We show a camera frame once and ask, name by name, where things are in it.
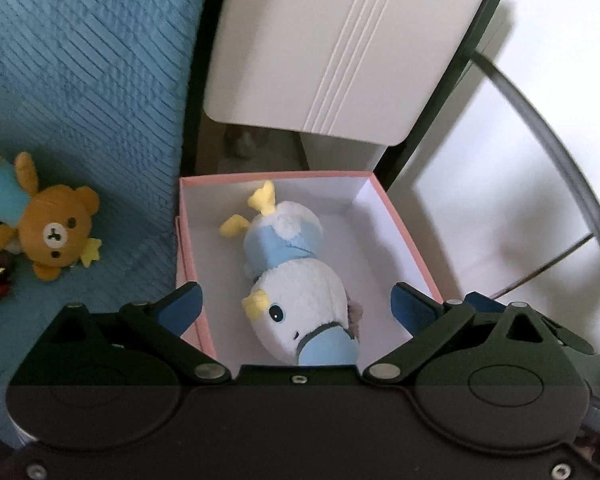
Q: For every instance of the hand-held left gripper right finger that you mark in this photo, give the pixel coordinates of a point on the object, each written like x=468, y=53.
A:
x=409, y=310

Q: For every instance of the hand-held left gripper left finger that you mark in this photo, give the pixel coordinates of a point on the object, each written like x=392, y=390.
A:
x=186, y=305

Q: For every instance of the blue quilted blanket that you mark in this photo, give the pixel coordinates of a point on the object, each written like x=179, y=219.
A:
x=80, y=60

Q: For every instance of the black metal frame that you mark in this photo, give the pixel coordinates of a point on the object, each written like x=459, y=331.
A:
x=425, y=140

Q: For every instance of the brown bear plush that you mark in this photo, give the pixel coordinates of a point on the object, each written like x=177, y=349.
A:
x=55, y=230

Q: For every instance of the pink cardboard box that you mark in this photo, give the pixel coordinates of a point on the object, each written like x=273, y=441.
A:
x=360, y=240

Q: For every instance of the white and blue duck plush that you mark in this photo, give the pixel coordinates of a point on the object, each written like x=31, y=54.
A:
x=290, y=285

